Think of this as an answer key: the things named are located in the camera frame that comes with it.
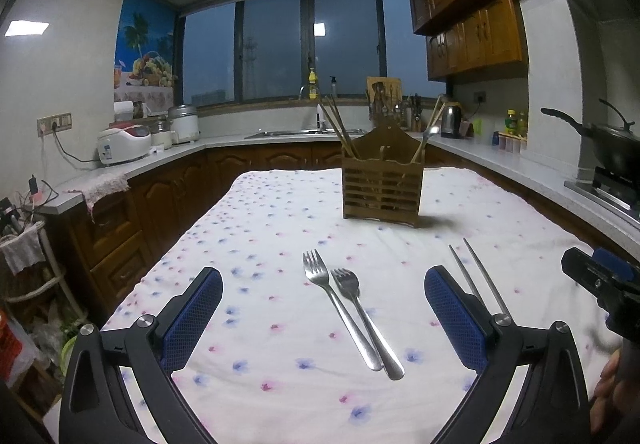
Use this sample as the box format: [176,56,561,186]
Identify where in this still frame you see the countertop utensil rack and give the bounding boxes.
[369,96,407,123]

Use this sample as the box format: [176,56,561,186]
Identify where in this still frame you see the silver rice cooker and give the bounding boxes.
[167,104,201,145]

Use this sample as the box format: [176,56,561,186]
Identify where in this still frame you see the white and red rice cooker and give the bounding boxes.
[97,124,152,167]

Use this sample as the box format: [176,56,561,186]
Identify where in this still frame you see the white kitchen countertop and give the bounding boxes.
[35,126,640,245]

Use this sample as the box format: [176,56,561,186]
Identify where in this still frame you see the charger with cables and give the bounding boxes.
[15,176,62,211]

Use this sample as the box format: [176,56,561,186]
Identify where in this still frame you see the fruit and beach wall poster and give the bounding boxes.
[114,0,179,103]

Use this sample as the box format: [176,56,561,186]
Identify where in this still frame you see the white hanging towel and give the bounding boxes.
[0,224,47,275]

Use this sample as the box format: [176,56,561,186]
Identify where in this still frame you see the gas stove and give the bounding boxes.
[564,166,640,221]

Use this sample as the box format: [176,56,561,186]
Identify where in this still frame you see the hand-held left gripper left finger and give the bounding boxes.
[59,266,224,444]

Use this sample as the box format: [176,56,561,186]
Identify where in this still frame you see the large metal fork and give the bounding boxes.
[302,249,384,373]

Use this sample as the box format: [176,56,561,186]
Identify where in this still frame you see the small metal spoon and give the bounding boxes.
[411,125,441,163]

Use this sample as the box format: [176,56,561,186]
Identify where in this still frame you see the person's right hand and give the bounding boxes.
[589,351,627,433]

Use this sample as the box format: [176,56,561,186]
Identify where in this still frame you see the metal chopstick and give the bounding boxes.
[448,244,483,299]
[462,237,511,317]

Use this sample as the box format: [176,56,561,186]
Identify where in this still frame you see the paper towel roll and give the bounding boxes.
[113,100,139,127]

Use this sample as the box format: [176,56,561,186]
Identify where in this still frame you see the white floral tablecloth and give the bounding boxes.
[100,167,621,444]

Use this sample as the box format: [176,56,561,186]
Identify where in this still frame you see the wooden upper cabinets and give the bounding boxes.
[409,0,543,80]

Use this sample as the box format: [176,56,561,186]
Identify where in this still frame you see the white storage rack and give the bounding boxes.
[0,219,87,327]

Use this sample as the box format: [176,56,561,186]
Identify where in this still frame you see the green basin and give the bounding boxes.
[60,331,82,371]

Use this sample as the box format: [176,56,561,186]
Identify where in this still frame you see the spice jar rack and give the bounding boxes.
[492,131,524,155]

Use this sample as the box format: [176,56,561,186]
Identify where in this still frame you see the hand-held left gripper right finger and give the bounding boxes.
[424,265,592,444]

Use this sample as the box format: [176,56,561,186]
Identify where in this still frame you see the wooden cabinets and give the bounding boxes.
[47,139,621,325]
[409,0,543,80]

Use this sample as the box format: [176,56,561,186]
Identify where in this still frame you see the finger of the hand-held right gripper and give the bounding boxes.
[561,247,632,307]
[592,247,640,287]

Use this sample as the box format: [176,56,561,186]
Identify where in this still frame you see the steel kitchen sink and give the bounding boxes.
[244,127,369,140]

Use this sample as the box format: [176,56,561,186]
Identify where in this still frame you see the wall socket strip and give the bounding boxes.
[36,112,74,134]

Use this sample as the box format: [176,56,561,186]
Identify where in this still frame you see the wooden lower cabinets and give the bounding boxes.
[47,139,621,325]

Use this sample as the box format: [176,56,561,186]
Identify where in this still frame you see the steel electric kettle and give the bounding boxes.
[439,101,464,141]

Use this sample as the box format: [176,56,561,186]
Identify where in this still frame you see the knife block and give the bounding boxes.
[409,95,427,133]

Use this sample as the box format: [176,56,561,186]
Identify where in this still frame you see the wooden utensil holder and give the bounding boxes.
[341,125,426,229]

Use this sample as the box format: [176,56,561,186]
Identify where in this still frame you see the small white pot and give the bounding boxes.
[150,119,174,150]

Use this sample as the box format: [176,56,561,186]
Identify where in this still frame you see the ceiling light panel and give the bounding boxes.
[4,20,52,37]

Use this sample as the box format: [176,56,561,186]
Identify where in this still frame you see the black power cable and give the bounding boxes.
[51,128,102,165]

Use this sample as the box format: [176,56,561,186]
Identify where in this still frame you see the small metal fork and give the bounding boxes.
[331,268,406,381]

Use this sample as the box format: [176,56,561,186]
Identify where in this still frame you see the wooden cutting board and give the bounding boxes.
[366,76,403,121]

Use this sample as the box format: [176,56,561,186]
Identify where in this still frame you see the black wok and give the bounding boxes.
[540,98,640,175]

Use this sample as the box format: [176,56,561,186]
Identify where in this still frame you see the red crate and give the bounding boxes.
[0,309,29,386]

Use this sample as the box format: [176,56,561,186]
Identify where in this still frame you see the lace cloth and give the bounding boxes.
[79,171,132,225]

